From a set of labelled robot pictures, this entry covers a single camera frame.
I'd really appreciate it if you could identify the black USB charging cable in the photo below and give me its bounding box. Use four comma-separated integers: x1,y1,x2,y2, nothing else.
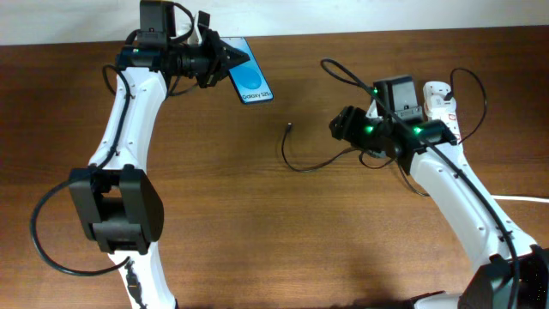
281,68,489,198

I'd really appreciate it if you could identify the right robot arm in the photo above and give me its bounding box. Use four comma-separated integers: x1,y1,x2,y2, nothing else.
329,76,548,308

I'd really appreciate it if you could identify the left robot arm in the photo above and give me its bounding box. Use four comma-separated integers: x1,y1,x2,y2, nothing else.
69,1,250,308

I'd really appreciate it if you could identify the white power strip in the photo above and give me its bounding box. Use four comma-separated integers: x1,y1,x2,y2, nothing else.
423,82,462,142

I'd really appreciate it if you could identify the white USB charger plug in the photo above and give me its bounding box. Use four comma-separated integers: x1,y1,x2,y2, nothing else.
423,82,456,116

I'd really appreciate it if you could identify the blue screen Galaxy smartphone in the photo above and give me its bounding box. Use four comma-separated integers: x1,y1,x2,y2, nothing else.
222,37,274,105

